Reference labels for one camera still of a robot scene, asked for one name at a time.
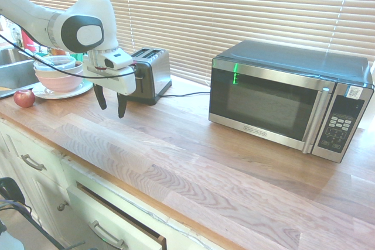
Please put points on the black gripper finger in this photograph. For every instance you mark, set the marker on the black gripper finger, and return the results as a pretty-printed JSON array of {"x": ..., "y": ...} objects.
[
  {"x": 121, "y": 105},
  {"x": 101, "y": 97}
]

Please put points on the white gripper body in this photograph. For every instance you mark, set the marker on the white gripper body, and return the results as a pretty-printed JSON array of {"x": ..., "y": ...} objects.
[{"x": 123, "y": 81}]

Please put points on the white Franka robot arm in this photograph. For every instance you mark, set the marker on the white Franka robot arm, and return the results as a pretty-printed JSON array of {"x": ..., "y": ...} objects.
[{"x": 29, "y": 13}]

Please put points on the black toaster lever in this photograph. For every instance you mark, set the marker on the black toaster lever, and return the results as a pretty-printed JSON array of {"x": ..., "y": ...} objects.
[{"x": 139, "y": 76}]

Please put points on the stainless steel two-slot toaster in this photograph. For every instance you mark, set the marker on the stainless steel two-slot toaster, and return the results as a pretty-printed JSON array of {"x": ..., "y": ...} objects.
[{"x": 155, "y": 77}]

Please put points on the white dinner plate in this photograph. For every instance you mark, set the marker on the white dinner plate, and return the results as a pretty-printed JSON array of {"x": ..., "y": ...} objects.
[{"x": 73, "y": 90}]

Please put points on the pink bowl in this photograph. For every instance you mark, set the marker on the pink bowl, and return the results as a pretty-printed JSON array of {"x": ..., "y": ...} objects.
[{"x": 60, "y": 83}]

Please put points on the clear plastic container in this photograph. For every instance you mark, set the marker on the clear plastic container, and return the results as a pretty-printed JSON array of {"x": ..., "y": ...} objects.
[{"x": 63, "y": 61}]

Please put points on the white bowl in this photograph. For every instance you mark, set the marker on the white bowl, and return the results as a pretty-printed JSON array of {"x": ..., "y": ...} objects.
[{"x": 51, "y": 71}]

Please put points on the red apple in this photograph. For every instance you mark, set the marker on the red apple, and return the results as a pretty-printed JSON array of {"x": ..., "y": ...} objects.
[{"x": 24, "y": 98}]

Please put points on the stainless steel sink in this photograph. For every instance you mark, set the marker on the stainless steel sink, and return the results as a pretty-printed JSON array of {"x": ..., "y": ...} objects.
[{"x": 14, "y": 71}]

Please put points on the red bottle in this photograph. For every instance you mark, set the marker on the red bottle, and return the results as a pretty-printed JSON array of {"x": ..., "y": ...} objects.
[{"x": 27, "y": 40}]

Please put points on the white cabinet drawer front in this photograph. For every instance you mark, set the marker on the white cabinet drawer front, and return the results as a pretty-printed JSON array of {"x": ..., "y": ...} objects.
[{"x": 96, "y": 209}]

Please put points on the round metal cabinet knob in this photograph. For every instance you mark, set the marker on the round metal cabinet knob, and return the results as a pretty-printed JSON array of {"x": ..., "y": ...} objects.
[{"x": 62, "y": 206}]

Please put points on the wide beige window blind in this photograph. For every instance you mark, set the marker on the wide beige window blind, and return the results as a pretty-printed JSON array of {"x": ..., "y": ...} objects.
[{"x": 234, "y": 13}]

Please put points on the stainless steel black microwave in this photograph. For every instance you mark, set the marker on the stainless steel black microwave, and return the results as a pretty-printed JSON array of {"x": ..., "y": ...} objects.
[{"x": 272, "y": 100}]

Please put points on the white sticker on microwave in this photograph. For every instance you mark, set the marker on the white sticker on microwave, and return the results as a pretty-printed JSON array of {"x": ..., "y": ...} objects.
[{"x": 354, "y": 92}]

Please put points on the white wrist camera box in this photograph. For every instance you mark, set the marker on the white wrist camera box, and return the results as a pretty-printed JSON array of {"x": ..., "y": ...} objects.
[{"x": 118, "y": 59}]

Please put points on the black camera stand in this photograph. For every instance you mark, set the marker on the black camera stand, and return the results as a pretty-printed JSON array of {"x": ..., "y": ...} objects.
[{"x": 17, "y": 203}]

